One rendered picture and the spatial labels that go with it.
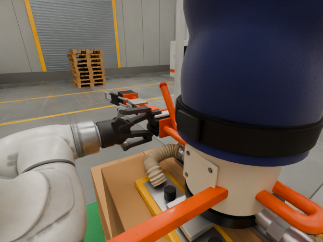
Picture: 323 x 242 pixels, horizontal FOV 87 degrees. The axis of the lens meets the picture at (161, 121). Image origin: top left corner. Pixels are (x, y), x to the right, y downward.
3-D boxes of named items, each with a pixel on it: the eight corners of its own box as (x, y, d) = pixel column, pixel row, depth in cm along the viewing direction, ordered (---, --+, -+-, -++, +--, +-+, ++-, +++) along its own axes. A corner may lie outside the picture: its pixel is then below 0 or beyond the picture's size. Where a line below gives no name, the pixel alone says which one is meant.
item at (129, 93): (138, 102, 82) (138, 92, 80) (123, 105, 79) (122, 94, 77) (131, 98, 89) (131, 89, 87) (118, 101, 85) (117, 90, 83)
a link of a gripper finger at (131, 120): (117, 127, 51) (115, 123, 50) (149, 113, 55) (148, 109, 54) (121, 132, 48) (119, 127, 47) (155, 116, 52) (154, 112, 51)
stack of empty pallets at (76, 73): (107, 85, 675) (103, 49, 624) (77, 88, 619) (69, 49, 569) (98, 80, 774) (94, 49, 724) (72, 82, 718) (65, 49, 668)
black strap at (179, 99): (341, 131, 28) (352, 108, 26) (255, 185, 17) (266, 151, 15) (227, 98, 46) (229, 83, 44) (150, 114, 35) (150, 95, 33)
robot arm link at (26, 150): (73, 139, 50) (82, 177, 43) (6, 154, 43) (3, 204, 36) (67, 112, 43) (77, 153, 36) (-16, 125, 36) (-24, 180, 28)
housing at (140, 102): (148, 112, 72) (148, 101, 70) (133, 114, 69) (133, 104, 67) (142, 107, 77) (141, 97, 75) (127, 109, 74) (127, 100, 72)
